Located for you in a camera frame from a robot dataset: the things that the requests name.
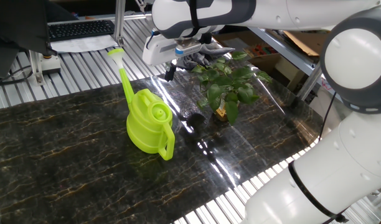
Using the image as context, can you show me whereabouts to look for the lime green watering can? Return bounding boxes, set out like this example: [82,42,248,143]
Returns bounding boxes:
[107,48,176,161]

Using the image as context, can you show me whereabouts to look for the black computer keyboard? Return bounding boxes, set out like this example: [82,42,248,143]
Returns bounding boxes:
[47,19,116,43]

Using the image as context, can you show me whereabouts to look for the aluminium frame post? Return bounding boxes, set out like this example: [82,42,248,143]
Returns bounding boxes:
[113,0,127,47]

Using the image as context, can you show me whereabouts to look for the grey crumpled cloth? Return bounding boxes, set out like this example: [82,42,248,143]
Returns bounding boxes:
[177,42,237,71]

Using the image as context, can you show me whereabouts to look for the black computer monitor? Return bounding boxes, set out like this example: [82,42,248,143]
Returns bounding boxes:
[0,0,58,79]

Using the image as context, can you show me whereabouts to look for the green leafy potted plant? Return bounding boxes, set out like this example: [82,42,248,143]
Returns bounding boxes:
[190,51,274,126]

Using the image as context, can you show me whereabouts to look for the black velcro strap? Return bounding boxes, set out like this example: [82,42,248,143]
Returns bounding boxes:
[189,0,207,38]
[287,161,349,223]

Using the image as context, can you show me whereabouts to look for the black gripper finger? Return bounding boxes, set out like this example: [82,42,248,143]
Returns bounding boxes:
[164,61,174,83]
[169,60,179,82]

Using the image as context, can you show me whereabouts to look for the black marble pattern mat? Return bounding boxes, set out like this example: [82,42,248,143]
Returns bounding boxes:
[0,60,324,224]

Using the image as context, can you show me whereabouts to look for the brown cardboard sheet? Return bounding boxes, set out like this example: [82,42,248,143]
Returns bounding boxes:
[282,29,332,57]

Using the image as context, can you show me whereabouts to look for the white base block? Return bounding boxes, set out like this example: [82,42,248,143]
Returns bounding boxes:
[40,54,62,75]

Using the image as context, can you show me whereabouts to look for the short aluminium bracket post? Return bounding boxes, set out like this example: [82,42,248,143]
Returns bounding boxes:
[28,50,45,86]

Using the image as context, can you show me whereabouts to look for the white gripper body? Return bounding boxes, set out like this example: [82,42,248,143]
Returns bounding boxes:
[142,32,207,67]

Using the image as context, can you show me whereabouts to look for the white paper sheets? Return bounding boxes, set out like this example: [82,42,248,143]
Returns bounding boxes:
[49,34,119,54]

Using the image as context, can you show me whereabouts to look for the aluminium table frame beam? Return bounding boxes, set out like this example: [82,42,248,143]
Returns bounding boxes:
[248,27,324,77]

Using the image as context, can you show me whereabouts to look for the aluminium table frame leg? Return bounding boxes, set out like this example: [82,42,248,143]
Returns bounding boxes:
[296,62,322,101]

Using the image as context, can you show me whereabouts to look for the colourful small parts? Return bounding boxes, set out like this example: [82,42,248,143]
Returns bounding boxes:
[251,43,272,57]

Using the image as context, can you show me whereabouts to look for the open cardboard box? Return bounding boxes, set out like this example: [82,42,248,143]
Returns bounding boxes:
[214,29,306,91]

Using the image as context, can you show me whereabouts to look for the silver blue-tipped flange bracket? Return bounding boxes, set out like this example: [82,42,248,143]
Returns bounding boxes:
[174,39,202,58]

